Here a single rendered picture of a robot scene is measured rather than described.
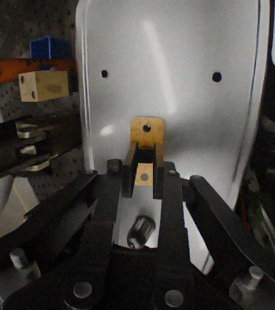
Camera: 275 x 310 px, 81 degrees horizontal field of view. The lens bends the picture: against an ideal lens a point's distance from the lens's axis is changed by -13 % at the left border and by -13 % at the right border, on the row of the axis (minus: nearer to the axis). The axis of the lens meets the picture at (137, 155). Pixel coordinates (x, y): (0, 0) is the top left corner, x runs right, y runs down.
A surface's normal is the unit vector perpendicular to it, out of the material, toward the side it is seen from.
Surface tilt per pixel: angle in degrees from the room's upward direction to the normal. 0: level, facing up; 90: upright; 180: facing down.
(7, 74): 90
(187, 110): 0
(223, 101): 0
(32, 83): 0
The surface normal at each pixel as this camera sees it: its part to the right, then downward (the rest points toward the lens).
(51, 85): 0.92, 0.17
